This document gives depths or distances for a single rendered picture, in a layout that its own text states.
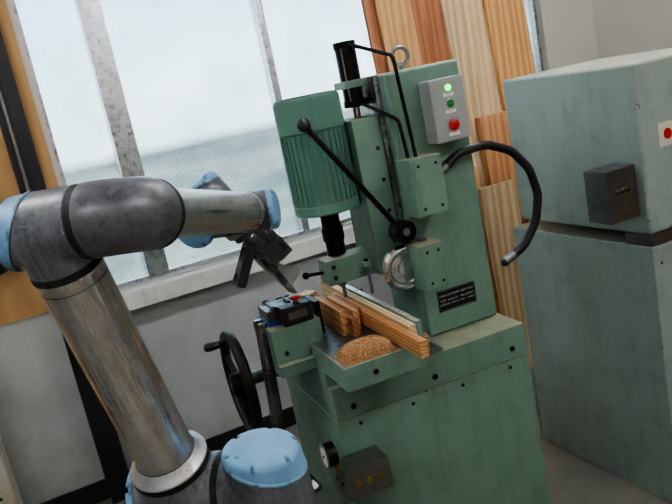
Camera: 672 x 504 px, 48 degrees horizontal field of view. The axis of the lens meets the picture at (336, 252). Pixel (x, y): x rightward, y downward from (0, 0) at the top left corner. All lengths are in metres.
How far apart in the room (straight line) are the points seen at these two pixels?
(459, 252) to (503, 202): 1.53
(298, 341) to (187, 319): 1.49
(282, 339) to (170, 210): 0.81
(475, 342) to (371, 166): 0.54
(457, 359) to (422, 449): 0.25
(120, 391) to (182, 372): 2.09
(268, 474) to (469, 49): 2.73
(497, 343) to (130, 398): 1.08
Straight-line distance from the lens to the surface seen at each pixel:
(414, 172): 1.90
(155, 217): 1.14
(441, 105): 1.96
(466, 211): 2.08
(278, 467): 1.39
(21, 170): 3.08
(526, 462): 2.25
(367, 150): 1.98
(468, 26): 3.81
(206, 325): 3.38
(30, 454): 3.41
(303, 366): 1.91
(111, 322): 1.25
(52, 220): 1.15
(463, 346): 2.02
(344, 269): 2.02
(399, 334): 1.77
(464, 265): 2.10
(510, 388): 2.13
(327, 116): 1.92
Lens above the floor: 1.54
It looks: 13 degrees down
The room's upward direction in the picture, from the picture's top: 12 degrees counter-clockwise
